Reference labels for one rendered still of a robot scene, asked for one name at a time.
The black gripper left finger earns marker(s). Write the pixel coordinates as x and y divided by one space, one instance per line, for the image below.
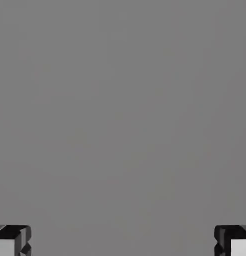
12 233

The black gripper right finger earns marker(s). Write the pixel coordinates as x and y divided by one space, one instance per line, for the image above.
233 233

